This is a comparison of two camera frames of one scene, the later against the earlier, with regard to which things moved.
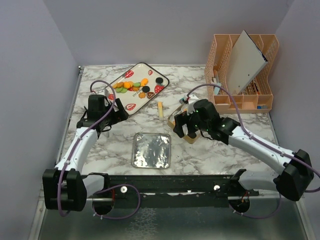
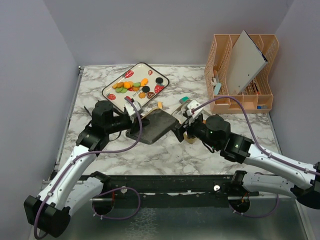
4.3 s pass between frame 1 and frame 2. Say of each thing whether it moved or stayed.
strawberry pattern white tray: stayed
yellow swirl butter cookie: stayed
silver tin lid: moved
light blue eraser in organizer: stayed
